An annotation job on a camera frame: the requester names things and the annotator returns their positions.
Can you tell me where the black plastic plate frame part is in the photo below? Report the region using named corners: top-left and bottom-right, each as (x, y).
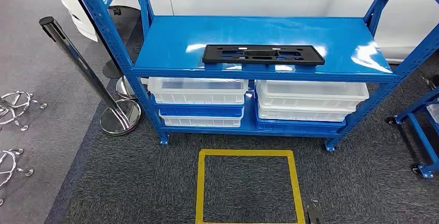
top-left (202, 44), bottom-right (326, 67)

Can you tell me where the blue metal shelf rack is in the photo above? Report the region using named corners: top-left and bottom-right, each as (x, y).
top-left (63, 0), bottom-right (439, 152)

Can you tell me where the yellow floor tape square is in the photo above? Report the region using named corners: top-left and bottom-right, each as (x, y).
top-left (195, 149), bottom-right (306, 224)

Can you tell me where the white car with red stripe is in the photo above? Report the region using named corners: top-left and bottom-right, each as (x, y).
top-left (57, 0), bottom-right (439, 64)

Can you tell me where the thin black pole stand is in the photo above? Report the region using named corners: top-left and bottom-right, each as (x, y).
top-left (63, 0), bottom-right (123, 80)

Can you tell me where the dark robot foot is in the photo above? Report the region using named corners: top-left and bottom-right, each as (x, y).
top-left (305, 198), bottom-right (323, 224)

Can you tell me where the blue wheeled cart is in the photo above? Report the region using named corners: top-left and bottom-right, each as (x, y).
top-left (386, 87), bottom-right (439, 178)

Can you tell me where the white cart crate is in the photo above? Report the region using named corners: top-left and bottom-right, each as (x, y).
top-left (427, 104), bottom-right (439, 124)

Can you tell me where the chrome stanchion post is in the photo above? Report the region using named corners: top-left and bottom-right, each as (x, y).
top-left (39, 16), bottom-right (142, 136)
top-left (115, 76), bottom-right (139, 100)

